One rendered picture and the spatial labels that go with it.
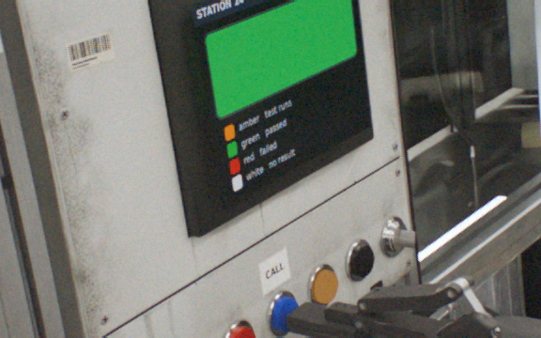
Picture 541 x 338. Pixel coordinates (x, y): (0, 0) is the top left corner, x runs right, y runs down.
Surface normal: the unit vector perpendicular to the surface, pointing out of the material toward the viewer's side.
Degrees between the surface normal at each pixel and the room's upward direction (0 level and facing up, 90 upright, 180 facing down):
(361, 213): 90
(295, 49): 90
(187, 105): 90
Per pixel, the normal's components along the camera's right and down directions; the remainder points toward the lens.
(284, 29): 0.77, 0.09
